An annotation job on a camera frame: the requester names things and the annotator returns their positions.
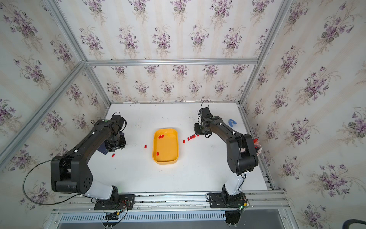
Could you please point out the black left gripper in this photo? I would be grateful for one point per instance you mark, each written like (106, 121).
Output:
(112, 149)

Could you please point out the aluminium mounting rail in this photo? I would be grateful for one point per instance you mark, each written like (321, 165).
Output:
(182, 201)

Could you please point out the dark blue notebook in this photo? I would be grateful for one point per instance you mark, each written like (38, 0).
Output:
(102, 147)

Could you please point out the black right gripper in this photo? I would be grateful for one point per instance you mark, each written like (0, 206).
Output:
(196, 131)

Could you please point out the yellow plastic storage tray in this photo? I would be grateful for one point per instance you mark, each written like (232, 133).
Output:
(168, 147)

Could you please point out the pink pen cup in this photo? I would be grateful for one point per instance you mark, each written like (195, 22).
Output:
(258, 147)

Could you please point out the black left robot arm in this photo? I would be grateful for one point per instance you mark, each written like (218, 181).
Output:
(70, 173)

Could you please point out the blue plastic clip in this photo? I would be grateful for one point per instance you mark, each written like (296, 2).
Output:
(231, 122)

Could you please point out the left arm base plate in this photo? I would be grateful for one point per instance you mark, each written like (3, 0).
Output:
(123, 201)

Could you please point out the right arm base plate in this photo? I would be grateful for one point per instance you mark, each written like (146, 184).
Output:
(223, 200)

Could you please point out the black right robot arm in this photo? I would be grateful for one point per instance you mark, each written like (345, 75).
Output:
(241, 153)

